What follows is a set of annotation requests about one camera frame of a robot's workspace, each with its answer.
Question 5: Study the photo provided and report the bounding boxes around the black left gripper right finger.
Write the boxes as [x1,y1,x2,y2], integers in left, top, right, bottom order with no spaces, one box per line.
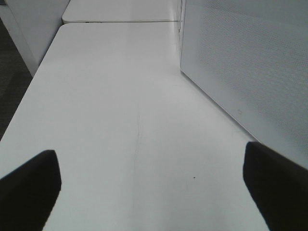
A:
[243,141,308,231]

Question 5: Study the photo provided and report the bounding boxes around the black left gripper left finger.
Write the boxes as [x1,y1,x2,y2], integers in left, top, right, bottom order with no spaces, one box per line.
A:
[0,150,62,231]

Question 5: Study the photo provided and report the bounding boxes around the white microwave door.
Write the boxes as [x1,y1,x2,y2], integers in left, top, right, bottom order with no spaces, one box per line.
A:
[180,0,308,155]

